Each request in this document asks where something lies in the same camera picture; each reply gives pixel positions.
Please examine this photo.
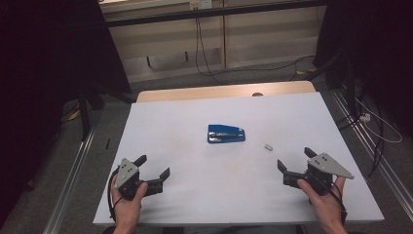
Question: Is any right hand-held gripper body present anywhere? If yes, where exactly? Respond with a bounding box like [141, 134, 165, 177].
[305, 152, 356, 197]

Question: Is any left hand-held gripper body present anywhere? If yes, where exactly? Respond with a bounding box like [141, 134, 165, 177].
[114, 158, 144, 201]

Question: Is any blue stapler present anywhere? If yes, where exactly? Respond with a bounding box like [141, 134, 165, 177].
[206, 124, 246, 145]

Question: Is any person's left hand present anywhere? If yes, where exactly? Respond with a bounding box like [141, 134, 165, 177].
[110, 175, 149, 227]

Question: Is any person's right hand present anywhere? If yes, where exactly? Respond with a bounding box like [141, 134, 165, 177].
[296, 175, 348, 227]

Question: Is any black metal stand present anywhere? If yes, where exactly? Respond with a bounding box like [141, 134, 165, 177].
[304, 51, 359, 113]
[77, 80, 134, 142]

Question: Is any yellow floor tape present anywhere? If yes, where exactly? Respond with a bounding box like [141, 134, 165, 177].
[295, 67, 318, 76]
[65, 108, 82, 122]

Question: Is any dark curtain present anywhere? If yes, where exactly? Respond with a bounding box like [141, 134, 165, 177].
[0, 0, 132, 225]
[312, 0, 413, 139]

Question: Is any light wooden cabinet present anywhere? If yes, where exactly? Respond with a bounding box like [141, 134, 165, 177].
[97, 0, 327, 84]

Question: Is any black horizontal bar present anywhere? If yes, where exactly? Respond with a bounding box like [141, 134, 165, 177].
[104, 0, 327, 28]

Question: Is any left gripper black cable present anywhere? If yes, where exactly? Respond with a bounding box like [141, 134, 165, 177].
[106, 166, 122, 223]

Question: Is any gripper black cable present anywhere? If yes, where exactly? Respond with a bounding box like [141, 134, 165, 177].
[106, 166, 122, 223]
[326, 189, 349, 226]

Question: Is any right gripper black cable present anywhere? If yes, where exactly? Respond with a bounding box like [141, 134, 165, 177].
[326, 189, 349, 226]

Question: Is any bundle of black cables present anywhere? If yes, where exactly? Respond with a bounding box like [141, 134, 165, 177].
[335, 81, 387, 178]

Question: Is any aluminium floor rail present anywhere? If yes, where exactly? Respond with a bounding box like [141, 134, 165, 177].
[43, 127, 97, 234]
[330, 89, 413, 213]

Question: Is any white cable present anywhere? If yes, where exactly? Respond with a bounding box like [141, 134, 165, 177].
[353, 97, 404, 144]

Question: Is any long black floor cable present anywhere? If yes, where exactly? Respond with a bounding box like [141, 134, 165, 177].
[207, 54, 317, 82]

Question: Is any black hanging cable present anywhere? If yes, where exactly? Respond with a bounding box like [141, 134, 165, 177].
[193, 17, 225, 86]

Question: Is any white wall socket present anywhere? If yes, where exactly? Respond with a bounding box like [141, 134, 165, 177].
[189, 0, 214, 11]

